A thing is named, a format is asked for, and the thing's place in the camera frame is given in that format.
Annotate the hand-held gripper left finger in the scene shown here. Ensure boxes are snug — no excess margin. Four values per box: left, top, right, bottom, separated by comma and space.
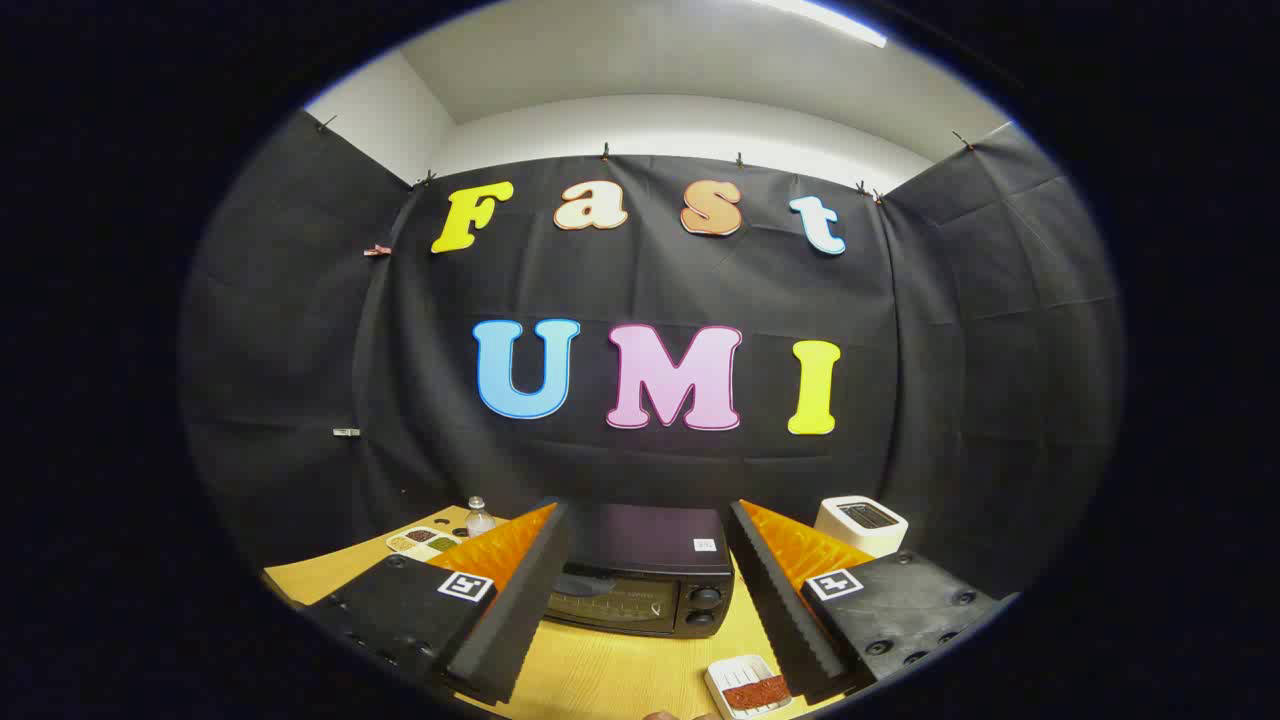
300, 498, 577, 706

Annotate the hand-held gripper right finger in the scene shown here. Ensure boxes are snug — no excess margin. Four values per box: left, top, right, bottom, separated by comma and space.
725, 498, 1021, 706

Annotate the white divided condiment dish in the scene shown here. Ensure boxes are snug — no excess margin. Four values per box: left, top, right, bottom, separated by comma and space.
385, 526, 463, 561

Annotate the white toaster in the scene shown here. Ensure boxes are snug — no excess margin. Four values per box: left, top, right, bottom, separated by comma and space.
814, 495, 909, 559

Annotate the black toaster oven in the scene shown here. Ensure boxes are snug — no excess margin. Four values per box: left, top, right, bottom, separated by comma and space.
545, 503, 736, 638

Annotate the white ribbed plate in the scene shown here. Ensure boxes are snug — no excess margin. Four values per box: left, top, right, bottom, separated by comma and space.
703, 655, 794, 719

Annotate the black backdrop cloth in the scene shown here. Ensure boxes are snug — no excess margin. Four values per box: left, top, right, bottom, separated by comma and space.
180, 110, 1126, 601

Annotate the red-brown meat piece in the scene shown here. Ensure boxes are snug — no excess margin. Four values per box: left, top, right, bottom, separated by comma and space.
722, 676, 791, 711

